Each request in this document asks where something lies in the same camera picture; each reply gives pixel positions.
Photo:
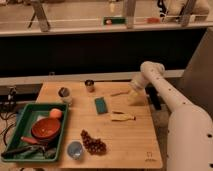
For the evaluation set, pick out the bunch of red grapes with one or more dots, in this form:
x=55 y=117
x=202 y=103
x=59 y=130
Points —
x=92 y=145

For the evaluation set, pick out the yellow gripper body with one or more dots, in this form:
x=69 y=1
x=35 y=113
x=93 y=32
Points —
x=132 y=98

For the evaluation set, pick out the small metal cup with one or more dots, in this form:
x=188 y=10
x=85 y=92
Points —
x=89 y=84

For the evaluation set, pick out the green box with red button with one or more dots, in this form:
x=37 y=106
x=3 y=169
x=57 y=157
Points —
x=113 y=20

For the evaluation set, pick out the red bowl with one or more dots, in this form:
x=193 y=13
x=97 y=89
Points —
x=46 y=128

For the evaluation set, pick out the orange fruit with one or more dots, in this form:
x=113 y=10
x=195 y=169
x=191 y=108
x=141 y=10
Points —
x=55 y=113

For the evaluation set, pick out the green plastic tray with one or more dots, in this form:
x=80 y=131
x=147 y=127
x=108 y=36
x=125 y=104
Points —
x=32 y=113

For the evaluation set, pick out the grey metal post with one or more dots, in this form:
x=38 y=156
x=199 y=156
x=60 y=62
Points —
x=41 y=16

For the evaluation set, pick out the dark utensils in tray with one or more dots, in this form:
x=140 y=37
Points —
x=46 y=151

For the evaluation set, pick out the green sponge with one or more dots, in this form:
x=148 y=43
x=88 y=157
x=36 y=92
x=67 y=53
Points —
x=100 y=105

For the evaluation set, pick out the orange carrot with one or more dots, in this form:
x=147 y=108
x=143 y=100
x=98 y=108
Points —
x=30 y=140

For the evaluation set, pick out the blue cup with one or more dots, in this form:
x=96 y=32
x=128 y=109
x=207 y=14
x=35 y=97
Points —
x=75 y=150

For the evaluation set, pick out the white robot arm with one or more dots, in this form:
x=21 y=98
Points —
x=190 y=127

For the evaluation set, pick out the yellow banana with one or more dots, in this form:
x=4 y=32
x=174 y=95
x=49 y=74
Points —
x=120 y=116

